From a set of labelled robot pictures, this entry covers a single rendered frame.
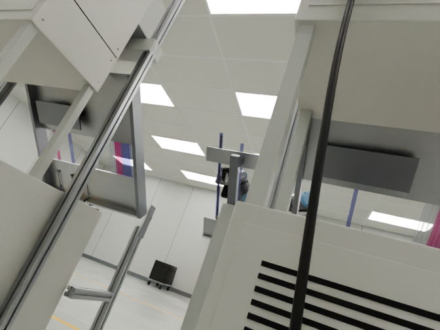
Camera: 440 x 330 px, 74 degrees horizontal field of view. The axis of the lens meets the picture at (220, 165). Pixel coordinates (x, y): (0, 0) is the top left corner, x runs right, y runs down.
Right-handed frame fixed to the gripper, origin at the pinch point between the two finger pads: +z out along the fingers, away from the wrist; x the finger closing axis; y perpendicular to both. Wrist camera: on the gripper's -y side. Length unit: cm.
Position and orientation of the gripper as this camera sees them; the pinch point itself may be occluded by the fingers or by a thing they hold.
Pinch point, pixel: (219, 183)
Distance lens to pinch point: 145.2
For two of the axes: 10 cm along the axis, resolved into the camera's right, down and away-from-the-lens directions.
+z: -3.8, 0.3, -9.2
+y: 1.5, -9.8, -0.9
